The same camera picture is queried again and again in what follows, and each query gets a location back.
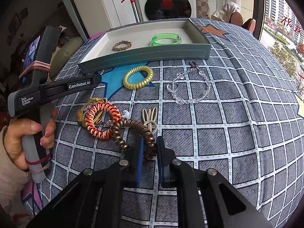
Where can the mop with red hook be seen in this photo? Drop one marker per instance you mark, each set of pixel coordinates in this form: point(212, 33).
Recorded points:
point(136, 9)

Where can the grey-green jewelry tray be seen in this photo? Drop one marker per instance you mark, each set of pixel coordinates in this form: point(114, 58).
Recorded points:
point(142, 54)

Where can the white cabinet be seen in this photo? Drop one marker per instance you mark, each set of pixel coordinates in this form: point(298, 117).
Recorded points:
point(102, 4)

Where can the cream cushion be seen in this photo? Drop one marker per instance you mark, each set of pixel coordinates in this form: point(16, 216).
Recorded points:
point(66, 54)

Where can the grey checked star blanket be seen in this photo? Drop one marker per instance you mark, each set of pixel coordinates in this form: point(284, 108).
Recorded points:
point(237, 123)

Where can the silver charm with white bead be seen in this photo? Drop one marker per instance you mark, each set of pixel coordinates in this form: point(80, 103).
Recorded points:
point(125, 114)

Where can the wall picture frames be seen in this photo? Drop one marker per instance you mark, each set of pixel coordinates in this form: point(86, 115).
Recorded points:
point(16, 21)

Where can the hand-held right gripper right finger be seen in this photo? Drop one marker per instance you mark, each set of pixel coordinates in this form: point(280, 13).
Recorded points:
point(161, 161)

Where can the beige rabbit hair clip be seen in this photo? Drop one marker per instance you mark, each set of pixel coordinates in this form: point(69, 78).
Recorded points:
point(149, 125)

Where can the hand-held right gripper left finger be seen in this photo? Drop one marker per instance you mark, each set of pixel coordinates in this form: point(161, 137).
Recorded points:
point(140, 161)

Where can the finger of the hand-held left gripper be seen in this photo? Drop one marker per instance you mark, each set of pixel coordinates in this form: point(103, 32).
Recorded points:
point(97, 78)

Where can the green translucent bangle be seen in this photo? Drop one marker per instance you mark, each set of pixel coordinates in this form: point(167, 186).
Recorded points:
point(154, 39)

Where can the checkered hanging cloth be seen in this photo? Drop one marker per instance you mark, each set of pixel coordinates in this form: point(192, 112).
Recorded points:
point(203, 2)

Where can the brown slipper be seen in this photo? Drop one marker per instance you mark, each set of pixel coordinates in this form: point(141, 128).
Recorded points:
point(236, 18)
point(249, 25)

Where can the black window frame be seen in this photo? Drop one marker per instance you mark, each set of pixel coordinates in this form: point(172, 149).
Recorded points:
point(258, 4)

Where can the white bag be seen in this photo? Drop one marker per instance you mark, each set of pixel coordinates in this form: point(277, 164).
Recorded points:
point(228, 8)

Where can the person's left hand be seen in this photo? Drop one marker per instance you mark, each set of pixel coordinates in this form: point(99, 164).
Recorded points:
point(23, 128)

